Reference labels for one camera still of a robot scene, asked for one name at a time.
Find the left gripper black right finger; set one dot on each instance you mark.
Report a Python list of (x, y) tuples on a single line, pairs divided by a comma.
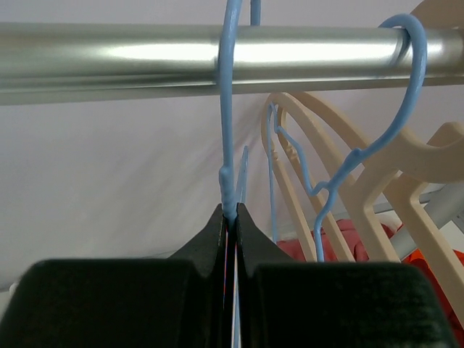
[(287, 303)]

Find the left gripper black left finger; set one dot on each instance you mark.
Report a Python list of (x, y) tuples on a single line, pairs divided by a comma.
[(131, 302)]

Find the orange t shirt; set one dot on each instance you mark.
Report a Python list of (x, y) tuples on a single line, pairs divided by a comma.
[(445, 271)]

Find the beige wooden hanger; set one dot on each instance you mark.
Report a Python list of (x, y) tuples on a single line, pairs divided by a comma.
[(305, 109), (403, 169)]

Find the metal clothes rack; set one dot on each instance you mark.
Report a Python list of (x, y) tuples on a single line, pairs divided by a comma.
[(111, 138)]

